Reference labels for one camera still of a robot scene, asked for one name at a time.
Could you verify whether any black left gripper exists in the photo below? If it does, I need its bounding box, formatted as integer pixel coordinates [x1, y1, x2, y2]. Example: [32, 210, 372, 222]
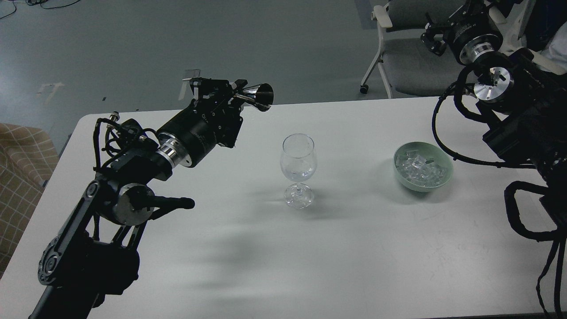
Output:
[157, 78, 249, 168]

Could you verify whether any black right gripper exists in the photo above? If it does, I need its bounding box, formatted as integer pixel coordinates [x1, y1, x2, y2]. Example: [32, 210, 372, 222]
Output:
[420, 0, 504, 65]

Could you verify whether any steel double jigger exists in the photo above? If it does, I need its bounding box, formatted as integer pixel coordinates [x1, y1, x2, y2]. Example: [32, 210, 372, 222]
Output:
[243, 83, 275, 112]

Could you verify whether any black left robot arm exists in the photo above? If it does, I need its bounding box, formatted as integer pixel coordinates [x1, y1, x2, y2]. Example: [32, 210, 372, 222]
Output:
[30, 78, 256, 319]

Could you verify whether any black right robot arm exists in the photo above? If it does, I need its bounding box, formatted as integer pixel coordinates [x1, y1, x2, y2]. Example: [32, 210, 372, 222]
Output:
[420, 0, 566, 319]

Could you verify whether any clear wine glass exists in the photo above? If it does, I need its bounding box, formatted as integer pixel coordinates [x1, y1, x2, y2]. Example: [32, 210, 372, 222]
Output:
[280, 133, 318, 209]

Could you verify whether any pile of ice cubes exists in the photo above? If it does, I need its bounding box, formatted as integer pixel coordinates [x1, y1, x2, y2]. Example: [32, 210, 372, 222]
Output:
[394, 149, 448, 187]

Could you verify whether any green bowl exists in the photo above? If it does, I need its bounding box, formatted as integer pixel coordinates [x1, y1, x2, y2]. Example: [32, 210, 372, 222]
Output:
[392, 141, 454, 193]

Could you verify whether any beige checkered cushion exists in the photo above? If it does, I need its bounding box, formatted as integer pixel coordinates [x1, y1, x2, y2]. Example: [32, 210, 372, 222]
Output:
[0, 123, 59, 275]

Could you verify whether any black floor cable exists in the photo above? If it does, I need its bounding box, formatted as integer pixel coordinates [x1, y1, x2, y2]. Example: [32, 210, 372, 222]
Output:
[0, 0, 82, 19]

